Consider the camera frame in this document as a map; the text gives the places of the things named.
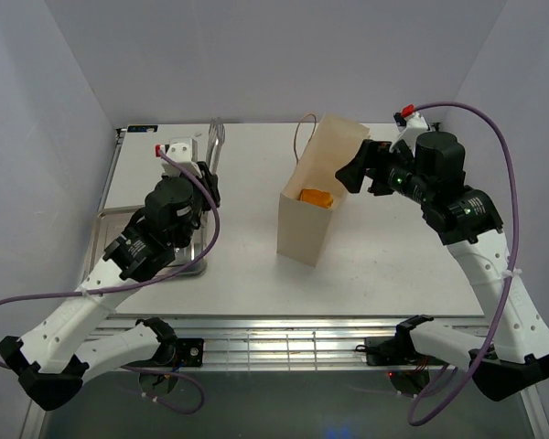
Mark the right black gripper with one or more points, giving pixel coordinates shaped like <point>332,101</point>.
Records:
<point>372,155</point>

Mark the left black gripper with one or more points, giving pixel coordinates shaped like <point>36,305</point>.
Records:
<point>208,184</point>

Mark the metal tongs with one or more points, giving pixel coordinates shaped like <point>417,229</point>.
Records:
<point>216,141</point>

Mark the sesame twisted bread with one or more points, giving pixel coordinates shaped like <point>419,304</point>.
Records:
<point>316,197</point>

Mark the beige paper bag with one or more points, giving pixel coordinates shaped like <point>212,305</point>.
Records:
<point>303,229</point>

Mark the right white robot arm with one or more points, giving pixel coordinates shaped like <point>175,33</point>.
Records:
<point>470,227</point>

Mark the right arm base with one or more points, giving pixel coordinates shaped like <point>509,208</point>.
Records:
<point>387,351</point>

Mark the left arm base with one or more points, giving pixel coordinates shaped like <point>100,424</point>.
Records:
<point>178,353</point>

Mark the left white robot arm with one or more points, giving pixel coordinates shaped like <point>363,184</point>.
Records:
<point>55,359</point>

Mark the left blue table label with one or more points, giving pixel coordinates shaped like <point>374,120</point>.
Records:
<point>142,128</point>

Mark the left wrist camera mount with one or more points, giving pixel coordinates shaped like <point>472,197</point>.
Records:
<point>183,151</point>

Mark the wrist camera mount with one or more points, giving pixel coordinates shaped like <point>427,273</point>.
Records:
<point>411,123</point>
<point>183,151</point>

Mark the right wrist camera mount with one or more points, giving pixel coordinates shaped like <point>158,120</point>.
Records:
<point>411,123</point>

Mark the aluminium rail frame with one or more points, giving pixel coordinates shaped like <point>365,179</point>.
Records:
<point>283,343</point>

